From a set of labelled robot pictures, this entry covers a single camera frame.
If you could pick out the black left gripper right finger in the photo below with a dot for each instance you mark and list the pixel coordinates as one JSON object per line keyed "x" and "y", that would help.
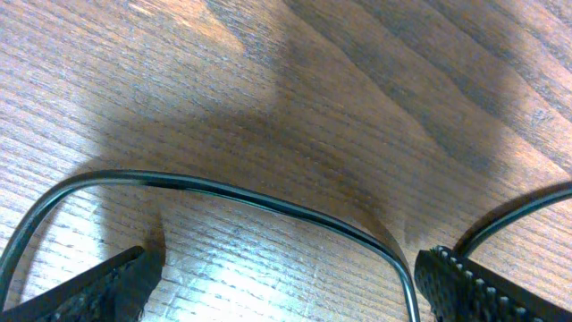
{"x": 458, "y": 289}

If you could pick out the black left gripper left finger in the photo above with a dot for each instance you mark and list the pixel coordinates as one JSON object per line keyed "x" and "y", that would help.
{"x": 116, "y": 290}

